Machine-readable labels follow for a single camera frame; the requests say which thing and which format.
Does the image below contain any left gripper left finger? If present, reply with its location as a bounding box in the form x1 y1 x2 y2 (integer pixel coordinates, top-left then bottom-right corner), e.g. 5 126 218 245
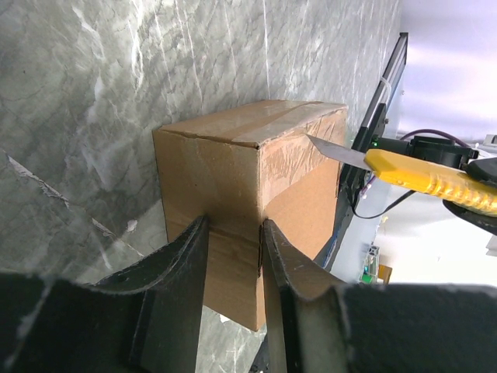
1 216 209 372

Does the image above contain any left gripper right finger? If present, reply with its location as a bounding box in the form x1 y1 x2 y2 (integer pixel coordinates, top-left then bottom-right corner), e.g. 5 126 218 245
260 220 496 372

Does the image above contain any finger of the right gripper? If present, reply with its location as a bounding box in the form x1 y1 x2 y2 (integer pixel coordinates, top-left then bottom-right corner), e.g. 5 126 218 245
465 157 497 181
443 200 497 235

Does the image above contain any yellow utility knife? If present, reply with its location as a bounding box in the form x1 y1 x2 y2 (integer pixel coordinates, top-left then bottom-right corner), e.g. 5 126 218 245
308 136 496 217

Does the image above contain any brown cardboard express box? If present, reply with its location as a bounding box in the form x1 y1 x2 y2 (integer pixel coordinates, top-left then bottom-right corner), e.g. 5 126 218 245
152 100 348 331

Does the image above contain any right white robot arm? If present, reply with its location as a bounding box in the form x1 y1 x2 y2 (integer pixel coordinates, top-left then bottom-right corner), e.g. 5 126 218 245
368 131 496 235

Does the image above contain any aluminium rail frame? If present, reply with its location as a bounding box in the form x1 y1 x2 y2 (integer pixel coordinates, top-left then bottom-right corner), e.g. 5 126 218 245
360 32 409 127

